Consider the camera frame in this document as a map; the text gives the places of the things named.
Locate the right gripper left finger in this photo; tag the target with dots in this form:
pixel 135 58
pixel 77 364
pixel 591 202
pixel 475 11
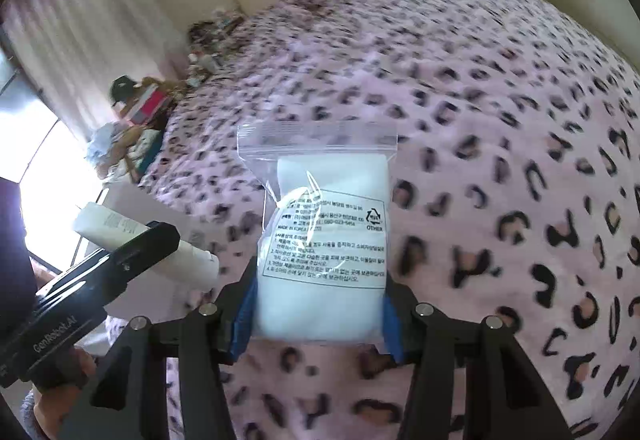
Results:
pixel 127 399

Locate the white lotion tube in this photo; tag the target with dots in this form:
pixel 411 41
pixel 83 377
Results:
pixel 158 247

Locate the clear bag of white cotton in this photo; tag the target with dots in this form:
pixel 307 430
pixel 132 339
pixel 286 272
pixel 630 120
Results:
pixel 322 258

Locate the white cardboard box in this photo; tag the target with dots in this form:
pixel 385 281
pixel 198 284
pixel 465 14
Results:
pixel 128 294

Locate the pile of folded clothes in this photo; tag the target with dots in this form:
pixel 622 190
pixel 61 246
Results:
pixel 121 153

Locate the pink shoe box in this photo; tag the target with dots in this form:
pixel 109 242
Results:
pixel 150 102

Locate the black baseball cap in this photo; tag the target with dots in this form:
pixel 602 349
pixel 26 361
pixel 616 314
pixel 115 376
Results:
pixel 123 90

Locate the pink leopard print blanket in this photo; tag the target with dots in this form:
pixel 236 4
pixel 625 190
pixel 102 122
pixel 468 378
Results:
pixel 515 184

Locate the pink sheer curtain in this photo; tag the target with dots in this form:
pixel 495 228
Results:
pixel 73 50

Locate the cluttered white shelf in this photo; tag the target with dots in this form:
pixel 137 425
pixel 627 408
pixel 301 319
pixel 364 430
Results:
pixel 212 43

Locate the window with dark frame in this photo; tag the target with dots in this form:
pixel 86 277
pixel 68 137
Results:
pixel 47 161

